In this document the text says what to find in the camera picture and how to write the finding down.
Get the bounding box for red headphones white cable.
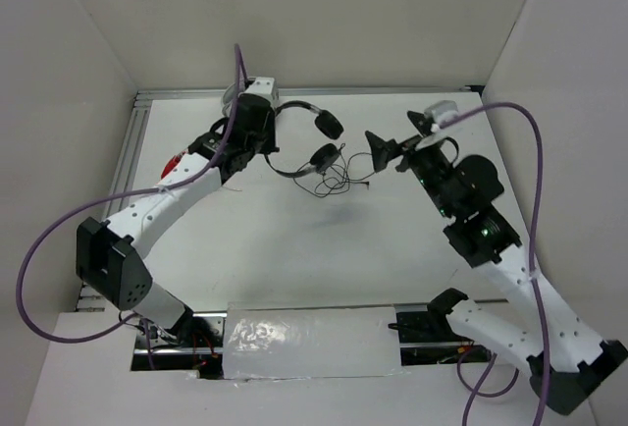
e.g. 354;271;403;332
163;152;190;177

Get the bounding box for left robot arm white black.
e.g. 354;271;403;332
76;93;276;346

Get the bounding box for black wired headphones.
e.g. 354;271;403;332
264;100;374;199

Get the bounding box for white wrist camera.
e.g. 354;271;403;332
424;100;459;133
244;77;280;107

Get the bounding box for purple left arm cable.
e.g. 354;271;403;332
16;43;249;372

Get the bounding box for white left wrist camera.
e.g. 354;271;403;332
244;77;280;107

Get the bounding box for glossy white taped panel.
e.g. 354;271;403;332
222;306;403;380

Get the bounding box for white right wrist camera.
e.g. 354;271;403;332
424;100;459;133

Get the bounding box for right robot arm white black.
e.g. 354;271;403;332
365;112;627;416

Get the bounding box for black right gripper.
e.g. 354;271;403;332
362;109;454;215

